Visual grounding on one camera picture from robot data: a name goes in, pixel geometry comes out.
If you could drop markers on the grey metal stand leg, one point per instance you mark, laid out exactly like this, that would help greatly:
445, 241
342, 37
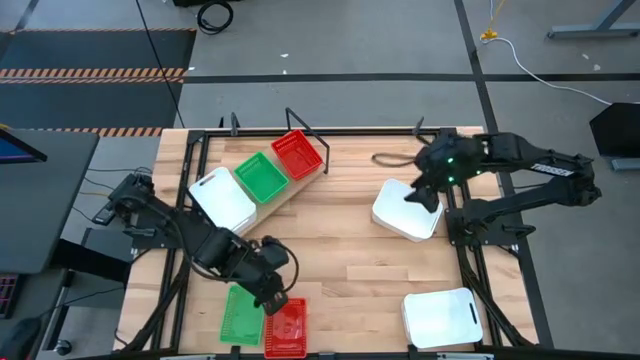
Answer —
590, 32

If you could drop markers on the white plastic basket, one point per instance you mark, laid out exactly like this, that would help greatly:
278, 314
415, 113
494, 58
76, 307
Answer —
222, 200
440, 320
400, 215

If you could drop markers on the backlit keyboard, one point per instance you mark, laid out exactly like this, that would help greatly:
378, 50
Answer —
7, 295

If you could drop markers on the computer monitor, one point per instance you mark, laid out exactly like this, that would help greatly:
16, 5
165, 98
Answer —
15, 150

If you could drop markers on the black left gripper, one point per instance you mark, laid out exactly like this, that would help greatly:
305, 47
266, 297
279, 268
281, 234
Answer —
267, 285

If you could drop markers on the grey desk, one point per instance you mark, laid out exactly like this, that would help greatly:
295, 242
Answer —
45, 210

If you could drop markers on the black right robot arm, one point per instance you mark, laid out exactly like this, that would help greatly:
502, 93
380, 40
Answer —
550, 167

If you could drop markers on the red slotted plastic basket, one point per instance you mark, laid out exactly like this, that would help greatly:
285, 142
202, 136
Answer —
287, 332
297, 155

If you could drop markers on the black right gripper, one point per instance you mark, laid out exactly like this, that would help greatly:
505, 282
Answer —
432, 180

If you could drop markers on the black hazard stripe floor mat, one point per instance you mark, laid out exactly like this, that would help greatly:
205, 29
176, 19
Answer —
75, 100

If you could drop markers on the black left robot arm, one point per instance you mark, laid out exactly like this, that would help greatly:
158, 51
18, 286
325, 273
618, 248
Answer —
215, 247

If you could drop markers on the green slotted plastic basket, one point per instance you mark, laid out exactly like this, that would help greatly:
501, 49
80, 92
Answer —
261, 177
240, 320

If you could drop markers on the black caster wheel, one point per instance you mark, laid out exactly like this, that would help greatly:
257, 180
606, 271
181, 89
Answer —
63, 347

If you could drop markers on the black box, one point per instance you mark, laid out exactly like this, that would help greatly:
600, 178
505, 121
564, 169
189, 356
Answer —
617, 130

